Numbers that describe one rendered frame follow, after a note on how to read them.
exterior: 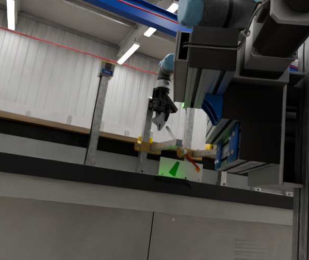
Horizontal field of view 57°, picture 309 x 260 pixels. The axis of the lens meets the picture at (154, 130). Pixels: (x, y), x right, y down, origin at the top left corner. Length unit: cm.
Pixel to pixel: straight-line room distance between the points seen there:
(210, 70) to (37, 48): 862
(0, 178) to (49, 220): 36
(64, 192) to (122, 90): 800
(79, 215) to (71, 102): 728
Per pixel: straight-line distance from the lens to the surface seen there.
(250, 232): 212
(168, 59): 136
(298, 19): 50
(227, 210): 173
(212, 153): 140
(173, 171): 150
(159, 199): 150
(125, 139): 159
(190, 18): 93
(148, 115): 148
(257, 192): 181
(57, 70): 893
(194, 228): 186
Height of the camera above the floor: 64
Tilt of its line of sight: 12 degrees up
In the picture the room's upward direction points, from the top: 8 degrees clockwise
